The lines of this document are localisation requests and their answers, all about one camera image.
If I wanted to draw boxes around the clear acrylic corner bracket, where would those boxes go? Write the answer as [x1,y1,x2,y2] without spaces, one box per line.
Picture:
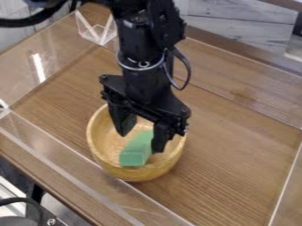
[75,11,117,46]

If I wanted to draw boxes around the brown wooden bowl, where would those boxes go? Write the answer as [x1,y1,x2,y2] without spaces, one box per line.
[86,104,188,182]

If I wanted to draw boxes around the green rectangular block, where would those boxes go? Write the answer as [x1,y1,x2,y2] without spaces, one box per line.
[119,130,154,167]

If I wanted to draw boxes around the black table leg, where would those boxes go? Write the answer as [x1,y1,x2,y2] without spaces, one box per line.
[30,184,46,203]

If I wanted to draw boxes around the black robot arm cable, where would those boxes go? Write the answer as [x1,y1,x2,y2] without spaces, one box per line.
[162,47,194,92]

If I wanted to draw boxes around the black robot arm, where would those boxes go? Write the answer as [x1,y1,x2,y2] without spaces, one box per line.
[93,0,192,153]

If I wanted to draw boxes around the clear acrylic front wall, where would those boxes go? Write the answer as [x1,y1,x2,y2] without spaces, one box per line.
[0,109,194,226]

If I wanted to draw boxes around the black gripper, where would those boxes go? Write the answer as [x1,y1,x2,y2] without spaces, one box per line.
[99,74,192,154]

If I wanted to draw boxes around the black metal base plate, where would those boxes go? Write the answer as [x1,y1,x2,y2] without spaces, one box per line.
[26,203,69,226]

